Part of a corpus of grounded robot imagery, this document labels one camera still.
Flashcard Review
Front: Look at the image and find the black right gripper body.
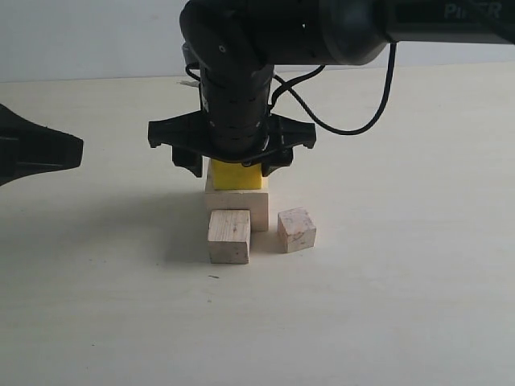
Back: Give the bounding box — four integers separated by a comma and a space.
148, 68, 316, 163

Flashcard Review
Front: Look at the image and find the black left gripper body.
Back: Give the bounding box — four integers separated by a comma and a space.
1, 105, 84, 185

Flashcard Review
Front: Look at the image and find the yellow cube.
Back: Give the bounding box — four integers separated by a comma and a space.
210, 160, 263, 191

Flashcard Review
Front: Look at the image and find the large wooden cube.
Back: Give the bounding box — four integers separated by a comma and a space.
204, 162, 270, 232

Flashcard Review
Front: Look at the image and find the medium wooden cube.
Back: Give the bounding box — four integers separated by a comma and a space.
208, 210, 251, 265

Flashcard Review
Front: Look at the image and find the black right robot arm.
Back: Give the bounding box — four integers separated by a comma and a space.
148, 1, 514, 176

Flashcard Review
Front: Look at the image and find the small wooden cube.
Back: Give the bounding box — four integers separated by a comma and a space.
278, 207, 317, 253

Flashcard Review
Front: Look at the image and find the black cable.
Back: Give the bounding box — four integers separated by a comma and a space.
271, 42, 398, 136

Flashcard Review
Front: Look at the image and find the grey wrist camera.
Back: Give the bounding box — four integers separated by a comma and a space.
182, 43, 199, 68

